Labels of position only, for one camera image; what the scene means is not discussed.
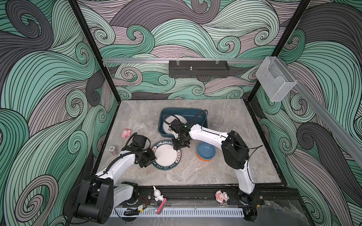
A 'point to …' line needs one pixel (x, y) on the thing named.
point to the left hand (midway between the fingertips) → (155, 157)
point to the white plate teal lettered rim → (168, 158)
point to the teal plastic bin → (194, 116)
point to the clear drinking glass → (218, 119)
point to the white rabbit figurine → (157, 194)
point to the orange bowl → (203, 159)
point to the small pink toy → (125, 133)
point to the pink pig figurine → (220, 196)
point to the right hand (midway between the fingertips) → (175, 147)
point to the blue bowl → (205, 150)
